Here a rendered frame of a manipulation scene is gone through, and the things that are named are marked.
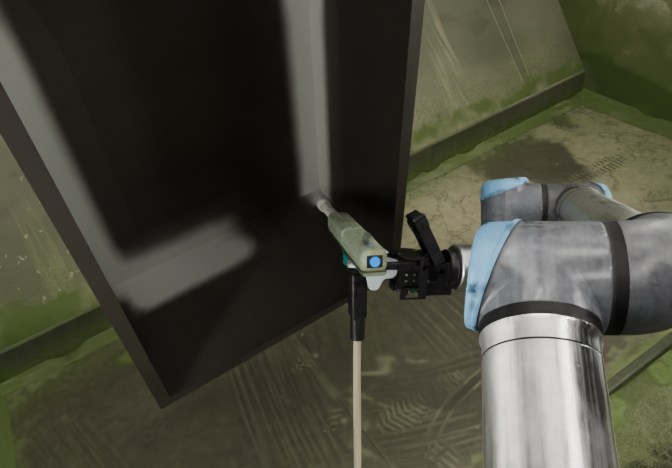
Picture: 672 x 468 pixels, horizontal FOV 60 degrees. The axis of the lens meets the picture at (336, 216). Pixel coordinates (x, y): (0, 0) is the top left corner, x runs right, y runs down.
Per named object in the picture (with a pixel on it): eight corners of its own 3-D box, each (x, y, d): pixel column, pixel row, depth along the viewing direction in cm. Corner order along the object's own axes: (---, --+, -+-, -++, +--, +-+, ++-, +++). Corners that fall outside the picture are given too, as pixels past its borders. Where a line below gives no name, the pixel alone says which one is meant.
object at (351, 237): (386, 366, 101) (389, 240, 96) (359, 368, 100) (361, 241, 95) (333, 277, 148) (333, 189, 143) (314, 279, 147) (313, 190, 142)
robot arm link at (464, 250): (486, 251, 109) (464, 237, 118) (462, 252, 108) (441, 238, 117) (480, 296, 111) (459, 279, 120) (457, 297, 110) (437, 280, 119)
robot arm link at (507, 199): (537, 178, 119) (536, 238, 119) (479, 179, 122) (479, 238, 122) (542, 175, 110) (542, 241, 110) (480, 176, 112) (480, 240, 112)
